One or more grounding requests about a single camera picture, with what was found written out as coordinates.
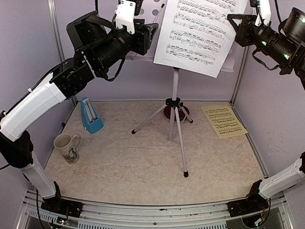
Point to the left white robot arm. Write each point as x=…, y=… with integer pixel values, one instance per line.
x=98, y=45

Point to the front aluminium rail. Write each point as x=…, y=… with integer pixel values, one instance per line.
x=99, y=215

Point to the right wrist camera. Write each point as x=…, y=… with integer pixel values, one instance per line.
x=263, y=12

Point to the blue metronome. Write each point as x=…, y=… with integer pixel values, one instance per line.
x=90, y=119

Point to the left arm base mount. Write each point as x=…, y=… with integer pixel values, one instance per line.
x=65, y=207

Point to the yellowed sheet music page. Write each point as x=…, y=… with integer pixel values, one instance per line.
x=223, y=121

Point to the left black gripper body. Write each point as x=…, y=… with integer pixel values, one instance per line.
x=142, y=45

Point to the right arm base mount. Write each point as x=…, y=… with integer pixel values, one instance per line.
x=246, y=206

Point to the silver tripod stand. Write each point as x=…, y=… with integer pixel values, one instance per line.
x=177, y=115

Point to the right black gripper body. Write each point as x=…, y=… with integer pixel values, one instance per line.
x=248, y=37

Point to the cream dragon mug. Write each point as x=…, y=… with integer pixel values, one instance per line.
x=68, y=146

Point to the white sheet music page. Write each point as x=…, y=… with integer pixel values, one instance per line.
x=197, y=35

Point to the white perforated music stand desk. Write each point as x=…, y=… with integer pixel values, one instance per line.
x=166, y=47

